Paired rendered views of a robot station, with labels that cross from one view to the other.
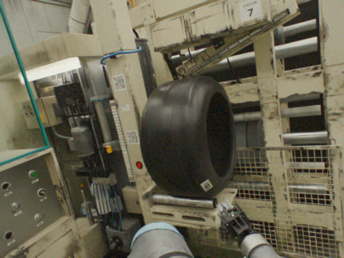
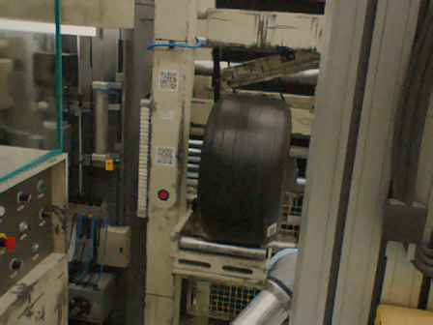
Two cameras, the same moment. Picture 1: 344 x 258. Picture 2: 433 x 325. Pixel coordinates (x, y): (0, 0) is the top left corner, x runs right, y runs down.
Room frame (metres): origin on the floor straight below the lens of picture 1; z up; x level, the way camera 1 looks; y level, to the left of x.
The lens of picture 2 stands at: (-0.57, 0.74, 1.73)
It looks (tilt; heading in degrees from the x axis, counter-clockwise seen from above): 15 degrees down; 338
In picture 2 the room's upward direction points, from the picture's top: 4 degrees clockwise
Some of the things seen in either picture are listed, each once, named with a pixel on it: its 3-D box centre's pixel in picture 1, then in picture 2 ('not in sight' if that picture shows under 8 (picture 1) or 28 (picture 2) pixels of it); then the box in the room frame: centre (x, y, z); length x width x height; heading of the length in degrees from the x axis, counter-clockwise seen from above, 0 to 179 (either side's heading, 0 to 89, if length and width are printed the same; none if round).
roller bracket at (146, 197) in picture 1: (164, 185); (185, 227); (1.32, 0.09, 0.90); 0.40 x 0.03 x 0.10; 149
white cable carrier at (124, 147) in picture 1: (125, 141); (146, 159); (1.36, 0.26, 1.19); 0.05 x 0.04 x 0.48; 149
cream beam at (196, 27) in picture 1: (209, 25); (282, 31); (1.42, -0.32, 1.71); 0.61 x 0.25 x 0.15; 59
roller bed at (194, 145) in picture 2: not in sight; (196, 167); (1.67, -0.07, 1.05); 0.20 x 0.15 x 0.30; 59
